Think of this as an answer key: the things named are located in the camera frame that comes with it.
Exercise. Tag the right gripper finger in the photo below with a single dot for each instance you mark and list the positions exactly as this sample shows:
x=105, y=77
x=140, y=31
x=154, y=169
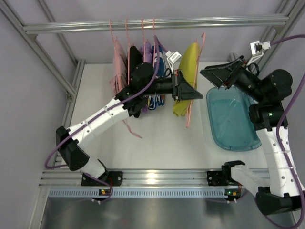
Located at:
x=229, y=66
x=217, y=77

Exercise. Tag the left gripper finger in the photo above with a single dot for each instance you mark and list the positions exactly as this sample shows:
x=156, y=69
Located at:
x=187, y=92
x=181, y=78

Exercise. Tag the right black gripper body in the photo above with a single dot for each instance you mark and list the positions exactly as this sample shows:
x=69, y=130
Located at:
x=236, y=73

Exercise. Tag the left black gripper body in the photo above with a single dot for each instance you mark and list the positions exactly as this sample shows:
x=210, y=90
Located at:
x=175, y=85

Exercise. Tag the yellow-green trousers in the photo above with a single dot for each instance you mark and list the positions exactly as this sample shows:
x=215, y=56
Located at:
x=188, y=66

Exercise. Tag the pink hanger of yellow trousers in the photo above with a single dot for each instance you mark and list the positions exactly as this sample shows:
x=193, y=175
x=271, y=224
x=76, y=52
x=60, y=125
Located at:
x=196, y=78

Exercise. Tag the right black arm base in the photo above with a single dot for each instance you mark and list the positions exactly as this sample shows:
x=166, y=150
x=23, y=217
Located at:
x=220, y=178

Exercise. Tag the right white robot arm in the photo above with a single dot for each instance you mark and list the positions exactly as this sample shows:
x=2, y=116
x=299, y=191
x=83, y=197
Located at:
x=284, y=192

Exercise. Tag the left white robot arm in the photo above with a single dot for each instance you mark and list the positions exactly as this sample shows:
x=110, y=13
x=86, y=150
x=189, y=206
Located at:
x=72, y=141

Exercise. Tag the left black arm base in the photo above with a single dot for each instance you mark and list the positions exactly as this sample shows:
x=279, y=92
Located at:
x=112, y=178

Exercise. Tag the purple trousers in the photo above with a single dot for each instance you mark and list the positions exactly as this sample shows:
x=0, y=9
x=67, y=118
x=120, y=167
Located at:
x=146, y=51

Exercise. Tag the pink hanger of blue trousers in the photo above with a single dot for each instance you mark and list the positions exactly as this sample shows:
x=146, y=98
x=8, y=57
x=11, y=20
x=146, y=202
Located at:
x=154, y=45

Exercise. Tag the black trousers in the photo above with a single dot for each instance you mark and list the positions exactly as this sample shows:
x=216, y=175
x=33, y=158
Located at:
x=135, y=63

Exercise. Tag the pink trousers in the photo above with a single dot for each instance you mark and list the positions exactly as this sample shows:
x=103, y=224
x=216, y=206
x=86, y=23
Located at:
x=119, y=78

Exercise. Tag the pink hanger of black trousers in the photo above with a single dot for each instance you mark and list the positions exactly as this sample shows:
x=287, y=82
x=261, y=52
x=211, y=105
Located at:
x=128, y=51

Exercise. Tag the pink hanger of purple trousers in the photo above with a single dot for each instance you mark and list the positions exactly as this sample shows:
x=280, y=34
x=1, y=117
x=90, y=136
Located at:
x=144, y=41

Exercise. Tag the teal plastic bin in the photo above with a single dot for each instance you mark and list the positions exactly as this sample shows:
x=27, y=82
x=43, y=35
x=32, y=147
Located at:
x=229, y=119

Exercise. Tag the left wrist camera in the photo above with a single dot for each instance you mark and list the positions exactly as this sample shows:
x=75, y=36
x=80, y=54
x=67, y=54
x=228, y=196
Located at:
x=172, y=58

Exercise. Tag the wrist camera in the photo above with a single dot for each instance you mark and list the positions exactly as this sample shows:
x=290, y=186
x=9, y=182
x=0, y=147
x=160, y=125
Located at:
x=257, y=50
x=172, y=58

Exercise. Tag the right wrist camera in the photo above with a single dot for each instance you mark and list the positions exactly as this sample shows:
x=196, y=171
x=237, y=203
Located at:
x=257, y=50

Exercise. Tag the right aluminium frame posts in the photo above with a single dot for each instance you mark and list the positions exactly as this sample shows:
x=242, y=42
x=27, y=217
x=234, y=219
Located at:
x=293, y=9

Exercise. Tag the aluminium frame posts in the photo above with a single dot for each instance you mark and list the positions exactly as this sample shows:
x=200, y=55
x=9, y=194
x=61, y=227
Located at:
x=18, y=24
x=293, y=9

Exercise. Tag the aluminium hanging rail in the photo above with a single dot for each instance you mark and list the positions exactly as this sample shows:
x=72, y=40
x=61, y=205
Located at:
x=147, y=24

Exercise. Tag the left aluminium frame posts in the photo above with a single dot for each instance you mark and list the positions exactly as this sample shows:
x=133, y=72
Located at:
x=18, y=24

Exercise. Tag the grey slotted cable duct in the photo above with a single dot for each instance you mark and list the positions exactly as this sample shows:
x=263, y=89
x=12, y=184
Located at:
x=144, y=193

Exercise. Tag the front aluminium rail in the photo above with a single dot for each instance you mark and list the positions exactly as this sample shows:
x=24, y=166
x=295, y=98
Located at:
x=133, y=178

